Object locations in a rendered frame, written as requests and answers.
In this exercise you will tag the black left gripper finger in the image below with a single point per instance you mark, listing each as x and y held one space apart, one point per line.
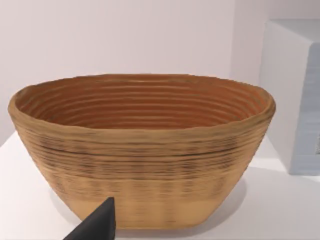
101 222

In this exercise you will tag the brown woven basket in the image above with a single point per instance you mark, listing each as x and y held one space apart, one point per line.
142 155

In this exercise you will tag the pale grey cabinet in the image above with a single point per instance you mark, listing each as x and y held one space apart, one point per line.
295 100

